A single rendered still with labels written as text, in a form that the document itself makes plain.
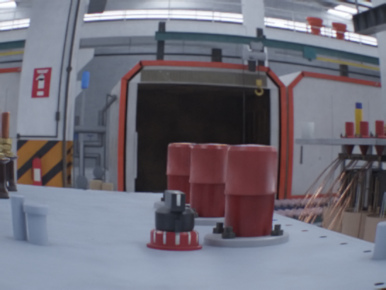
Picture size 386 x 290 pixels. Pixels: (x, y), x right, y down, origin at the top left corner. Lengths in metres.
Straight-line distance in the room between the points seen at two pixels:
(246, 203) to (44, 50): 10.72
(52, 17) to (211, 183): 10.49
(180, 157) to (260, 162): 0.66
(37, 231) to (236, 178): 0.30
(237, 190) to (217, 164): 0.32
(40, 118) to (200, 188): 10.29
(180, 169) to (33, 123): 9.98
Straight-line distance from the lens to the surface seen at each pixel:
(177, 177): 1.74
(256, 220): 1.09
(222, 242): 1.08
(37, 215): 0.96
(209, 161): 1.41
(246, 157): 1.09
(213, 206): 1.41
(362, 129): 3.79
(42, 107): 11.67
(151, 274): 0.81
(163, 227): 1.04
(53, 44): 11.75
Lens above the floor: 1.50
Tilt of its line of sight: level
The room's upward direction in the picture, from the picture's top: 1 degrees clockwise
